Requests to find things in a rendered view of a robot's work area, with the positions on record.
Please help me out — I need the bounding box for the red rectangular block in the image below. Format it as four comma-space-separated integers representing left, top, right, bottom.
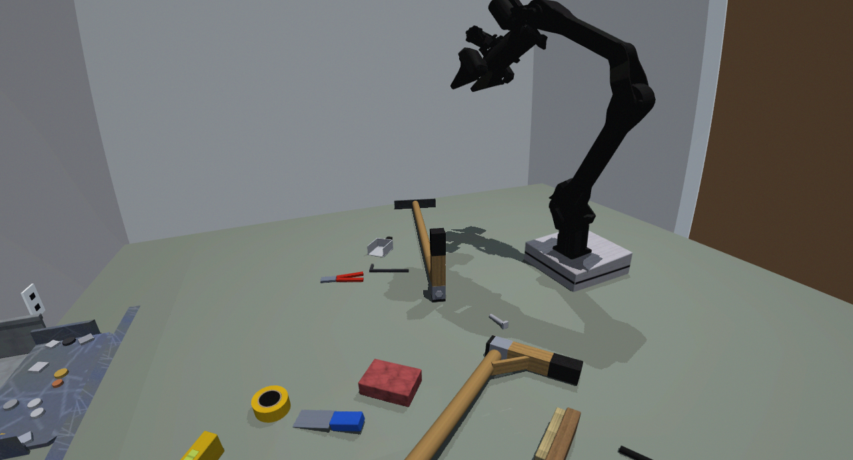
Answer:
358, 359, 422, 407

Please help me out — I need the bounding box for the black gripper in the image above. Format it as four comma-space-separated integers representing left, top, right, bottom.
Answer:
450, 36, 521, 92

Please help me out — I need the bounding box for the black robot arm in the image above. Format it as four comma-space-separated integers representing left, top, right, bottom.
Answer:
488, 0, 656, 259

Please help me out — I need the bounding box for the dark grey l-shaped bar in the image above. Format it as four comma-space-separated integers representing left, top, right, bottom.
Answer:
369, 263, 409, 273

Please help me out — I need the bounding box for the grey metal bolt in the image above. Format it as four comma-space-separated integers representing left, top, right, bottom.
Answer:
489, 314, 508, 329

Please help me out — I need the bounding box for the yellow rectangular block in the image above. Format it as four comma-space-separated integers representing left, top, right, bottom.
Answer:
181, 431, 225, 460

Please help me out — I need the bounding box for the yellow ring with dark hole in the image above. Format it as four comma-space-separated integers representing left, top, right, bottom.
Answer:
251, 385, 291, 423

